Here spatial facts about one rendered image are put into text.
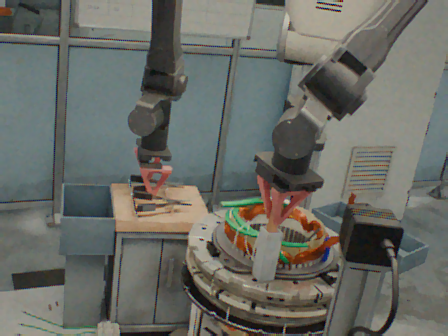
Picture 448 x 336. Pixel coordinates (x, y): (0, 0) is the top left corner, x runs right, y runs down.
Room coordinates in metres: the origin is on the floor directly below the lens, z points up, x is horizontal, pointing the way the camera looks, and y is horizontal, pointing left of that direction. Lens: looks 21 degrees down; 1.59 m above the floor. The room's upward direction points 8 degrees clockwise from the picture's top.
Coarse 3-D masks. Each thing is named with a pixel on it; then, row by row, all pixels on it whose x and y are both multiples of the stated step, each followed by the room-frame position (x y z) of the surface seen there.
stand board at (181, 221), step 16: (128, 192) 1.16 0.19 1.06; (160, 192) 1.18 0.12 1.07; (176, 192) 1.20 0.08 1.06; (192, 192) 1.21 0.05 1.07; (128, 208) 1.08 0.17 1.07; (160, 208) 1.10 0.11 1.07; (176, 208) 1.11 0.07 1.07; (192, 208) 1.12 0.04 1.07; (128, 224) 1.02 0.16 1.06; (144, 224) 1.03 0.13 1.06; (160, 224) 1.04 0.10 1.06; (176, 224) 1.05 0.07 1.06; (192, 224) 1.05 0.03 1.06
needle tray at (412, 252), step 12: (336, 204) 1.28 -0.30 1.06; (324, 216) 1.19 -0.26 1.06; (336, 216) 1.28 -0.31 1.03; (336, 228) 1.16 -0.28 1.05; (408, 240) 1.15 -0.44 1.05; (420, 240) 1.13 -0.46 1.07; (408, 252) 1.14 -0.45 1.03; (420, 252) 1.09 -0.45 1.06; (408, 264) 1.06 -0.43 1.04; (420, 264) 1.10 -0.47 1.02; (384, 276) 1.16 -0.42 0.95; (372, 312) 1.15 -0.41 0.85
